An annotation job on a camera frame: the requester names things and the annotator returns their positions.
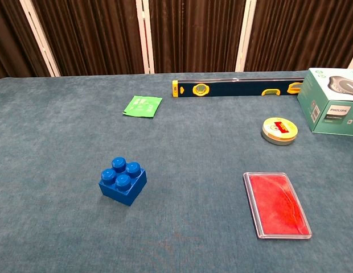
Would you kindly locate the round yellow tape tin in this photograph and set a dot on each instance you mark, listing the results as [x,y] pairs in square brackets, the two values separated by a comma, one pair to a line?
[279,134]

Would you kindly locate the blue and yellow spirit level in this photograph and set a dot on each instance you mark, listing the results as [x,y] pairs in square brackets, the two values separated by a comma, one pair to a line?
[236,88]

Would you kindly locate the red pad in clear case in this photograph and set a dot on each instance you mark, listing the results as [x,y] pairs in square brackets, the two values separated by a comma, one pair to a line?
[276,204]

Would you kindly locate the green foil sachet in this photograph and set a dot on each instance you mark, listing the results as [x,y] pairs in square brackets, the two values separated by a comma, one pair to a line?
[142,106]

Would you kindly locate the green Philips product box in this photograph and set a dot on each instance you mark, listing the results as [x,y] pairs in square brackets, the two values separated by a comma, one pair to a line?
[330,94]

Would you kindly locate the teal blue table cloth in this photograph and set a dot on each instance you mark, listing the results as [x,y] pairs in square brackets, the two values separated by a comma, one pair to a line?
[193,159]

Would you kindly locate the dark brown screen panel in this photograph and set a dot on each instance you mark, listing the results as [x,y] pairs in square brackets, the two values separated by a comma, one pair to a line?
[91,34]
[193,34]
[11,37]
[301,31]

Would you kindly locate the blue toy building brick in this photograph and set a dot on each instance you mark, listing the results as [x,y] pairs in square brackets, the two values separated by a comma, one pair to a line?
[122,189]

